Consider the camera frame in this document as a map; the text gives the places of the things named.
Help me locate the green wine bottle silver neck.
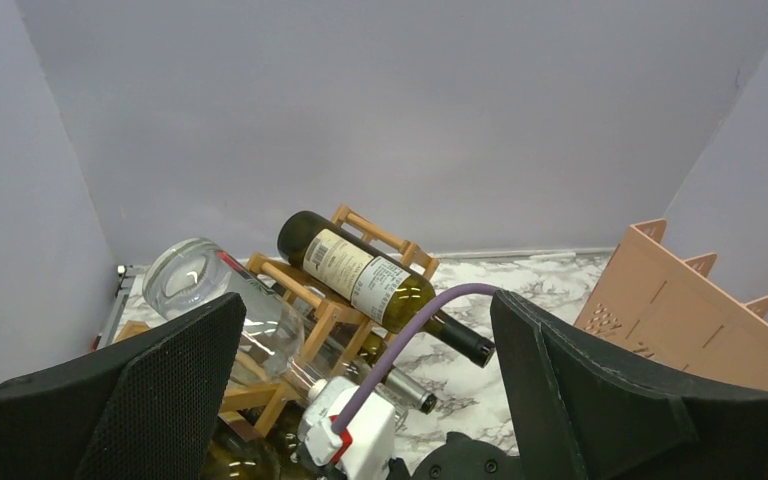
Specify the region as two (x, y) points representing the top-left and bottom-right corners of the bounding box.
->
(199, 418), (307, 479)

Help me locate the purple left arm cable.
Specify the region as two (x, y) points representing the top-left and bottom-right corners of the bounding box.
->
(332, 283), (501, 437)

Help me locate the clear glass jug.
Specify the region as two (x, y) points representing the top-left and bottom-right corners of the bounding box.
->
(141, 237), (332, 405)

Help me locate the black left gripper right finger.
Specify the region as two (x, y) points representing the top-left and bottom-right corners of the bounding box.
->
(490, 290), (768, 479)

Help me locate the wooden wine rack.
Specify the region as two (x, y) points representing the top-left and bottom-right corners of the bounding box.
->
(112, 203), (441, 439)

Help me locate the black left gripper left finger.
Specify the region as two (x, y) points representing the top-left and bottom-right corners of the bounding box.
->
(0, 293), (246, 479)

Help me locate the pink plastic organizer rack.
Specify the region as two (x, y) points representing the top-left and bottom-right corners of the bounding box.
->
(574, 219), (768, 391)

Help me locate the dark wine bottle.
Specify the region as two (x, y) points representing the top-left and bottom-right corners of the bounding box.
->
(276, 210), (497, 370)

